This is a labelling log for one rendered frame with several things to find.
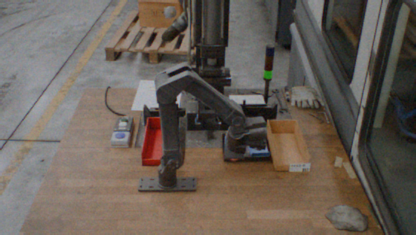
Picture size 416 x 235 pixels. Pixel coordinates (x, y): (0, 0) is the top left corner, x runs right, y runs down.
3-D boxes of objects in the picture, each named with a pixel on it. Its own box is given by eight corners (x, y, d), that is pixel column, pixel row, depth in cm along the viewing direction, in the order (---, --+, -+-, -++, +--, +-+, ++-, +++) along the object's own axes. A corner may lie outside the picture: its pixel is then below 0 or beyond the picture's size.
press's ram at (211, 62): (185, 94, 178) (183, 21, 163) (186, 66, 201) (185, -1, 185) (230, 94, 179) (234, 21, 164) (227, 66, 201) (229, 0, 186)
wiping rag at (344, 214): (320, 207, 151) (330, 233, 140) (321, 200, 150) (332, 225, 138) (361, 207, 152) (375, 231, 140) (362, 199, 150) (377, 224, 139)
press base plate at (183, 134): (135, 153, 179) (134, 147, 178) (147, 93, 222) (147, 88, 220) (299, 153, 181) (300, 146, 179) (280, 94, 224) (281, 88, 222)
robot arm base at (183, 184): (138, 161, 157) (136, 173, 151) (196, 161, 157) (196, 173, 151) (140, 178, 161) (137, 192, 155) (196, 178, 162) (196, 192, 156)
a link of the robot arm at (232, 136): (245, 129, 157) (247, 120, 151) (249, 144, 154) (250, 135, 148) (226, 132, 156) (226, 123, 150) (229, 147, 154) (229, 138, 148)
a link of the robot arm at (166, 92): (244, 106, 152) (175, 53, 138) (251, 120, 145) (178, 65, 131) (220, 132, 156) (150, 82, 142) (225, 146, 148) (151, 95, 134)
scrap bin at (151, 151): (142, 166, 167) (140, 152, 164) (148, 129, 189) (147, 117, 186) (174, 166, 168) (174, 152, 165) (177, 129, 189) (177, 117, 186)
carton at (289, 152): (274, 173, 166) (276, 155, 162) (265, 135, 188) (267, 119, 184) (309, 173, 167) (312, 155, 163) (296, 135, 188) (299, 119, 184)
